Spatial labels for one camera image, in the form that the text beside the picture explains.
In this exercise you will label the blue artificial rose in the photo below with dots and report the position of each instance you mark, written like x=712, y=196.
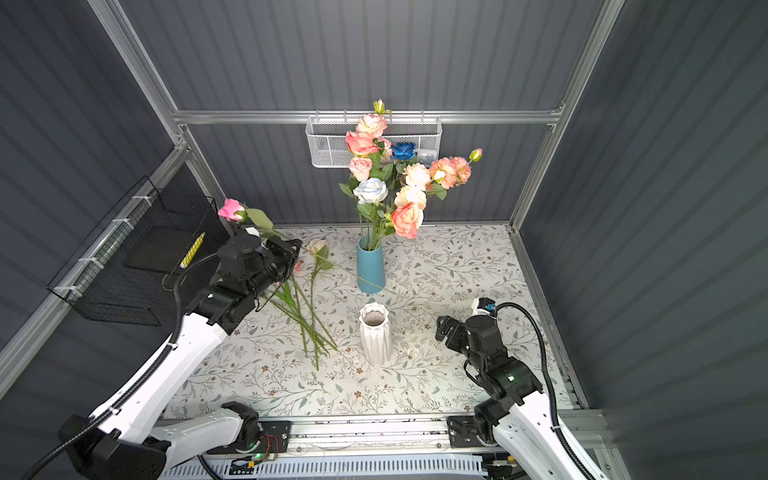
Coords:
x=403, y=155

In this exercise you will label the large pink rose stem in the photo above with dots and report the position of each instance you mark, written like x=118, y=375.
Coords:
x=365, y=154

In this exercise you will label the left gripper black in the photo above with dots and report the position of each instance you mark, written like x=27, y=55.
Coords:
x=279, y=248

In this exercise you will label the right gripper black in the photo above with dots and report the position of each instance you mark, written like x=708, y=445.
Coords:
x=444, y=328

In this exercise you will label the yellow marker pen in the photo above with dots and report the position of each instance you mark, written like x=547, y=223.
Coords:
x=192, y=251

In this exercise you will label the white peony flower stem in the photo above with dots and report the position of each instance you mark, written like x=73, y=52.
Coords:
x=414, y=188

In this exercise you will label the blue ceramic vase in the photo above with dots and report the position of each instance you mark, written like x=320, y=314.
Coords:
x=370, y=268

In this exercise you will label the white wire mesh basket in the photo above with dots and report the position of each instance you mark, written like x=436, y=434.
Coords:
x=326, y=138

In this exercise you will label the white rose stem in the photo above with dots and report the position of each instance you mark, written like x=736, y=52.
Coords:
x=371, y=196

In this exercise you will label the pink carnation flower stem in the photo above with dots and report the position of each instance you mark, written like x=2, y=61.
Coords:
x=375, y=124

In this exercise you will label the pink coral rose stem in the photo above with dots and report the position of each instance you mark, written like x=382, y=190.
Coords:
x=403, y=221

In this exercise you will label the black wire basket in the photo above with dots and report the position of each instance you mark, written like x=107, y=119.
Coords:
x=127, y=275

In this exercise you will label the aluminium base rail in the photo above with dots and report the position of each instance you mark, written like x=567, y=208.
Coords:
x=372, y=435

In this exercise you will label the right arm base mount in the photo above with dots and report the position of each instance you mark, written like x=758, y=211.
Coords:
x=464, y=433

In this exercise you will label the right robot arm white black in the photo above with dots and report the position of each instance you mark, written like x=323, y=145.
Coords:
x=518, y=416

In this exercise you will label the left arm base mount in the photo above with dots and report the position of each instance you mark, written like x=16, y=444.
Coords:
x=272, y=440

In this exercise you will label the peach rose flower stem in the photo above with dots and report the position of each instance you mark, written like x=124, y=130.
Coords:
x=449, y=172

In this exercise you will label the small pale pink rose stem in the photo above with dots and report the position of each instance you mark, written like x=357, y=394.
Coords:
x=364, y=208

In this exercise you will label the floral patterned table mat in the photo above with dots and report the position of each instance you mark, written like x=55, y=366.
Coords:
x=440, y=272

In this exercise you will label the magenta pink rose stem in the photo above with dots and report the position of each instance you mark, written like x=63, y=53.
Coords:
x=251, y=221

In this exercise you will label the pile of artificial flowers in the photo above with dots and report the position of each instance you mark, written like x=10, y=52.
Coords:
x=297, y=302

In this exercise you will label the white ribbed ceramic vase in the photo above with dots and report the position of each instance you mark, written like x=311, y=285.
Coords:
x=375, y=333

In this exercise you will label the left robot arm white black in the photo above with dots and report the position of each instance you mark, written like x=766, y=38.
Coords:
x=120, y=438

